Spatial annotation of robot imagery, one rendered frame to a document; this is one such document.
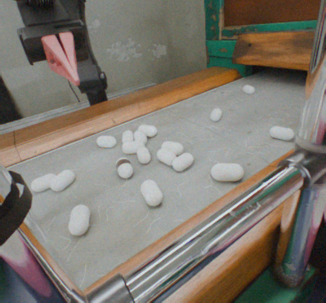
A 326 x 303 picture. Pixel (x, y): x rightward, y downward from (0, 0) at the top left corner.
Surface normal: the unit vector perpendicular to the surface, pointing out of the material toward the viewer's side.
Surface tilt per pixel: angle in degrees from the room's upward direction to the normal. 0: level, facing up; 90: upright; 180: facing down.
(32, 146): 45
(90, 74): 72
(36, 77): 90
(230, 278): 90
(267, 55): 67
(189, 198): 0
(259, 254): 90
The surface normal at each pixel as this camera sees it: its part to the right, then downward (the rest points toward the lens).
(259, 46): -0.82, 0.01
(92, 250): -0.15, -0.86
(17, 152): 0.29, -0.36
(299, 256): -0.20, 0.51
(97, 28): 0.49, 0.37
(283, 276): -0.73, 0.43
